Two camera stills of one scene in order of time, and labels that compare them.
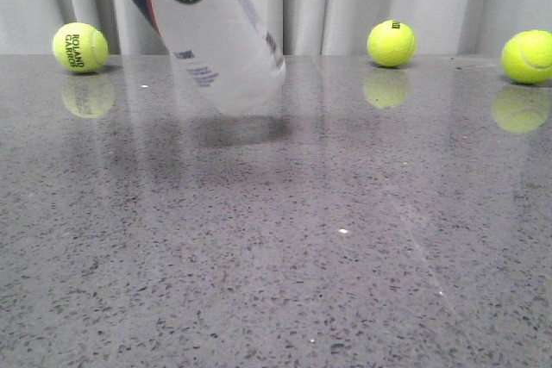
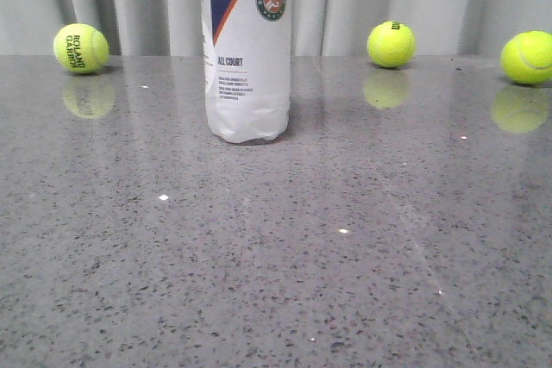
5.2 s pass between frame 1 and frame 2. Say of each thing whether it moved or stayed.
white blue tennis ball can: moved
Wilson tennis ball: stayed
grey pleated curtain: stayed
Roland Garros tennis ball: stayed
